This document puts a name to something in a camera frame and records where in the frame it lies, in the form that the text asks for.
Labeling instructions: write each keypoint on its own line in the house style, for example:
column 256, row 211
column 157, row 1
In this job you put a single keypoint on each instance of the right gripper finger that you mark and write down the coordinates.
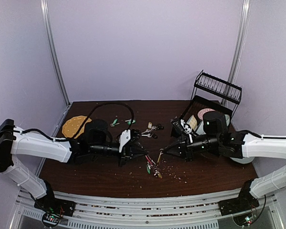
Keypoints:
column 172, row 145
column 175, row 154

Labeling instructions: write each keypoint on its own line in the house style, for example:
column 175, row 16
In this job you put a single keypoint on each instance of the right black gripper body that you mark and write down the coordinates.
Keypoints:
column 185, row 148

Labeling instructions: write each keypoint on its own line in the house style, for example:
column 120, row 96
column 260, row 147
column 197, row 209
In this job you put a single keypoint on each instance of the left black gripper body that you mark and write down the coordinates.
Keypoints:
column 125, row 155

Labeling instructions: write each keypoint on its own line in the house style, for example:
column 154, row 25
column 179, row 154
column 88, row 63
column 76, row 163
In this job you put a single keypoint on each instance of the key with yellow tag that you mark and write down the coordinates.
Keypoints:
column 160, row 155

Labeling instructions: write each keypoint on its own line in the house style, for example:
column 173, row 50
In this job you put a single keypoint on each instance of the metal keyring with red handle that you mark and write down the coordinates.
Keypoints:
column 154, row 168

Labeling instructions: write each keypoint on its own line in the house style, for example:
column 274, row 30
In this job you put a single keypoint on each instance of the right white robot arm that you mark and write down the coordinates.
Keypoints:
column 217, row 140

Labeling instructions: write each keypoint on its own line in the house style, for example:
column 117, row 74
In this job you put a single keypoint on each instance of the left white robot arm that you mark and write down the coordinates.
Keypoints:
column 95, row 141

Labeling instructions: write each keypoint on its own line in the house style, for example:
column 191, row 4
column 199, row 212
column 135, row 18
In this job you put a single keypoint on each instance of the keys with yellow tag cluster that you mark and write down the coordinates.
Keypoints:
column 149, row 132

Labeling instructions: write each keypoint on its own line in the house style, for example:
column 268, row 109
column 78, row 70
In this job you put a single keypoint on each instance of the light blue ribbed bowl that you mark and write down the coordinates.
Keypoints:
column 200, row 128

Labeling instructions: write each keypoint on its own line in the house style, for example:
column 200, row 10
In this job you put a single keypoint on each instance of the yellow checked bowl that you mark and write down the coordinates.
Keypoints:
column 192, row 122

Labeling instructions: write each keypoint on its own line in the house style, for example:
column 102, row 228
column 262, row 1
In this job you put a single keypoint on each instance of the key with light green tag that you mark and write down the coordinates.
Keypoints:
column 130, row 121

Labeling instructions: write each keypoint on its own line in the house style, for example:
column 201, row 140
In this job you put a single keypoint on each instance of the key with dark green tag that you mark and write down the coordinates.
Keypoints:
column 115, row 123

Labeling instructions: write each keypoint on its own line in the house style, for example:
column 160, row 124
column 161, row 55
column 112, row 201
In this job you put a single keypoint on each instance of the pink patterned bowl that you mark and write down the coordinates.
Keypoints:
column 204, row 111

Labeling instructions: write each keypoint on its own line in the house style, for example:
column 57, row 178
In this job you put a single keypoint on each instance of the pale green bowl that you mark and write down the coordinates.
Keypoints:
column 227, row 119

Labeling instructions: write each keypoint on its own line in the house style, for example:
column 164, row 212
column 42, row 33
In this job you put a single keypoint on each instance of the black dish rack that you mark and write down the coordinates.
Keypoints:
column 212, row 92

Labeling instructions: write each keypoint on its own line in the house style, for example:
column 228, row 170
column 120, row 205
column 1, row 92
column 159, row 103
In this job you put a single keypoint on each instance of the pale green plate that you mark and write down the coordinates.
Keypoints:
column 244, row 160

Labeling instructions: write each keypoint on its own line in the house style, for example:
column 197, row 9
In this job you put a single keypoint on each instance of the yellow dotted plate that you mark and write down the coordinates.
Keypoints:
column 72, row 125

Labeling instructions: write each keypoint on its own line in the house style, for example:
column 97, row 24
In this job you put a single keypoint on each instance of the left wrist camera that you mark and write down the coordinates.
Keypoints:
column 128, row 136

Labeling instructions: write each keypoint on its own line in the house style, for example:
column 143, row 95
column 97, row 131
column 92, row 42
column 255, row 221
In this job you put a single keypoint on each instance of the green tag on ring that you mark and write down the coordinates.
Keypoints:
column 148, row 168

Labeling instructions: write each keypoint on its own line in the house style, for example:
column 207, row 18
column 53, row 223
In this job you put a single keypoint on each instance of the left aluminium frame post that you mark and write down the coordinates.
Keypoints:
column 54, row 57

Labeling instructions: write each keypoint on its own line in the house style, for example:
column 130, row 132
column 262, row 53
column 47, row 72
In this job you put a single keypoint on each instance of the aluminium frame post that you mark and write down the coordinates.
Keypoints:
column 240, row 41
column 54, row 57

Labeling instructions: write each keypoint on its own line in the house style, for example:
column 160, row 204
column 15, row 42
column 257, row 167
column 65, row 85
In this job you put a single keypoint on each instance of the right aluminium frame post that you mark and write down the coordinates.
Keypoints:
column 240, row 41

